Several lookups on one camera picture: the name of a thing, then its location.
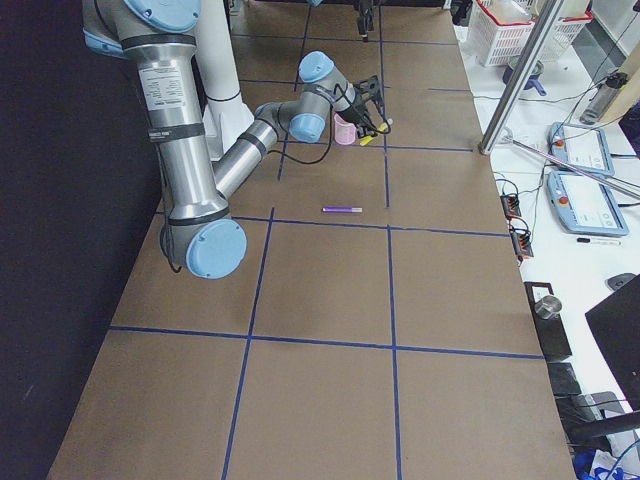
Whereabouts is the white plastic basket red rim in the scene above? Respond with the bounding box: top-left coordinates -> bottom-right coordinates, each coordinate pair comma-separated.
465,1 -> 593,67

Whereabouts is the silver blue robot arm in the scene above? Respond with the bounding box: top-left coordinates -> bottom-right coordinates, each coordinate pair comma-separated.
83,1 -> 384,279

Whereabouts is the blue saucepan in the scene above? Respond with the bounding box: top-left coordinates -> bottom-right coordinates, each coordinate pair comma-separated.
502,56 -> 547,97

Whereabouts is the aluminium frame post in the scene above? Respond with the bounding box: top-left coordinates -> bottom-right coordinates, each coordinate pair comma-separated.
478,0 -> 563,155

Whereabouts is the black white marker pen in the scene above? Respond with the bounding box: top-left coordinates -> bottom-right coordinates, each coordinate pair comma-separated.
576,237 -> 621,246

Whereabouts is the long metal rod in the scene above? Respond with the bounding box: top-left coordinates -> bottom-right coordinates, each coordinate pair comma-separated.
502,122 -> 639,200

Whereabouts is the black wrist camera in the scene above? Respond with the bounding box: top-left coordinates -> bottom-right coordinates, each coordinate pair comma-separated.
354,75 -> 383,103

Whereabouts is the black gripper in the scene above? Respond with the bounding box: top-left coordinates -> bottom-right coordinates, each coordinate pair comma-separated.
338,94 -> 370,131
355,0 -> 374,41

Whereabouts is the black monitor corner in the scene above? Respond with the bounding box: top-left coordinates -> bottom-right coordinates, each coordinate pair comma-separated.
586,283 -> 639,410

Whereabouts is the orange black connector box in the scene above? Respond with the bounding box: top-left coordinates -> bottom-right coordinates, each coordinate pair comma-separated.
500,193 -> 521,219
509,226 -> 534,261

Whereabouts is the lower blue teach pendant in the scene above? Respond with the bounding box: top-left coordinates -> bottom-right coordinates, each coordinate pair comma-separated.
547,171 -> 629,237

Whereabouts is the blue teach pendant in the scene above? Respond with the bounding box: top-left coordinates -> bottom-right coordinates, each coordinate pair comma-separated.
547,171 -> 629,237
548,122 -> 615,177

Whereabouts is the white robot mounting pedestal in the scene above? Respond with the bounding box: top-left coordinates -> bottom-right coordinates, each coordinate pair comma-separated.
195,0 -> 254,161

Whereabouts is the purple highlighter pen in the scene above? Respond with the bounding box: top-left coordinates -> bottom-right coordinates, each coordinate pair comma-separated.
321,206 -> 363,214

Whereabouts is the upper blue teach pendant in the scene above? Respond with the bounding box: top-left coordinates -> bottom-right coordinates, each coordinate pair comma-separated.
548,122 -> 615,177

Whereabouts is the pink mesh pen holder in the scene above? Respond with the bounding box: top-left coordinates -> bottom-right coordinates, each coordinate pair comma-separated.
333,113 -> 357,146

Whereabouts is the black computer mouse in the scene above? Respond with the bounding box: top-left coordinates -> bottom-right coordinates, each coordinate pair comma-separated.
605,272 -> 636,291

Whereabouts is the lower orange black connector box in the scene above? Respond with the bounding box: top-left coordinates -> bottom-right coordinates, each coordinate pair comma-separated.
509,226 -> 534,261

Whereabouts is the upper orange black connector box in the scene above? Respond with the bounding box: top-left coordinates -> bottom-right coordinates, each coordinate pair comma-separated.
500,193 -> 521,219

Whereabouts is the steel cup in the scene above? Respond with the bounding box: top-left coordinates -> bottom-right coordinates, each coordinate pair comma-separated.
534,295 -> 563,320

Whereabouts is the yellow highlighter pen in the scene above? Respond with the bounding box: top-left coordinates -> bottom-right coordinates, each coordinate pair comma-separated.
359,119 -> 393,147

